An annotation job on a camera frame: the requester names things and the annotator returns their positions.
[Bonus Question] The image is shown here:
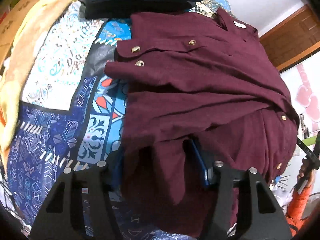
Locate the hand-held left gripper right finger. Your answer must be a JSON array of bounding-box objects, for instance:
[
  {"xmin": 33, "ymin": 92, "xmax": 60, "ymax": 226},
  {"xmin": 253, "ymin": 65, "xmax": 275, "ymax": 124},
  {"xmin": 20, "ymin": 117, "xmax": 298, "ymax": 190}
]
[{"xmin": 189, "ymin": 139, "xmax": 293, "ymax": 240}]

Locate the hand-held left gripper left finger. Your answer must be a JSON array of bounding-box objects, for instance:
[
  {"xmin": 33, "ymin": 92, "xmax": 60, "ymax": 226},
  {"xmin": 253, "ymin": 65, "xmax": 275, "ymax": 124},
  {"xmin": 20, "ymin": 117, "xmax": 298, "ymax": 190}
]
[{"xmin": 29, "ymin": 152, "xmax": 124, "ymax": 240}]

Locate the maroon button shirt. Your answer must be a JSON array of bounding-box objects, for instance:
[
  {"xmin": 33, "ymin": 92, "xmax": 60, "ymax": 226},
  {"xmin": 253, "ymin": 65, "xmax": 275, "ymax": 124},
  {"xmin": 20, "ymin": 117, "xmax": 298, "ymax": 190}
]
[{"xmin": 104, "ymin": 7, "xmax": 300, "ymax": 238}]

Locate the person's right forearm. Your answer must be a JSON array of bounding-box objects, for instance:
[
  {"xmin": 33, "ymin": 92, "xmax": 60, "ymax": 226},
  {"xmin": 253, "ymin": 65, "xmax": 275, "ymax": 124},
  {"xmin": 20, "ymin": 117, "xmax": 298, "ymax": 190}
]
[{"xmin": 285, "ymin": 176, "xmax": 317, "ymax": 233}]

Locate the person's right hand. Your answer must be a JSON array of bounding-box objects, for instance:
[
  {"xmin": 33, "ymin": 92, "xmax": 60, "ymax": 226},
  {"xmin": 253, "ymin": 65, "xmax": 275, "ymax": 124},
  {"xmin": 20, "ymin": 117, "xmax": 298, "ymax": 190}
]
[{"xmin": 297, "ymin": 158, "xmax": 316, "ymax": 181}]

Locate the white heart sticker sliding door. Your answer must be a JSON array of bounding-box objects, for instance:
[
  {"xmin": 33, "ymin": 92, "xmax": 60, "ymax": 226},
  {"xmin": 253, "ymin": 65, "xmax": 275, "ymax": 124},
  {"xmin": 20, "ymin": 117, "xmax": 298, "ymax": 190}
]
[{"xmin": 279, "ymin": 61, "xmax": 320, "ymax": 143}]

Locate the patchwork bed quilt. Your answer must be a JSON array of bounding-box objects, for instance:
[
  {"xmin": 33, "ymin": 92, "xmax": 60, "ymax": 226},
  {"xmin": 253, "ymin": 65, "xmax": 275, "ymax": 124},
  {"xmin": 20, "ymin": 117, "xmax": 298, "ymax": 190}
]
[{"xmin": 0, "ymin": 0, "xmax": 250, "ymax": 240}]

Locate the wooden door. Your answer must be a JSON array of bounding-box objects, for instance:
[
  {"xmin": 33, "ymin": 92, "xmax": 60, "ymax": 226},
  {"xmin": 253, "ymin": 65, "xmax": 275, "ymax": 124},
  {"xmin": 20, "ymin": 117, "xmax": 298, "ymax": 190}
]
[{"xmin": 259, "ymin": 4, "xmax": 320, "ymax": 72}]

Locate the yellow blanket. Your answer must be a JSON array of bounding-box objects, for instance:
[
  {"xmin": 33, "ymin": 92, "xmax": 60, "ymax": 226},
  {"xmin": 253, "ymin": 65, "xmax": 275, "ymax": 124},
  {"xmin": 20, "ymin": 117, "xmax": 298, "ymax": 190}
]
[{"xmin": 0, "ymin": 0, "xmax": 84, "ymax": 152}]

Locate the cardboard box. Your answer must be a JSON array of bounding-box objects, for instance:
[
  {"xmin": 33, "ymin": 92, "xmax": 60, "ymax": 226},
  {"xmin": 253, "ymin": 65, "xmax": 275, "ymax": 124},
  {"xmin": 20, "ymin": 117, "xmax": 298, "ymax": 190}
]
[{"xmin": 0, "ymin": 0, "xmax": 34, "ymax": 67}]

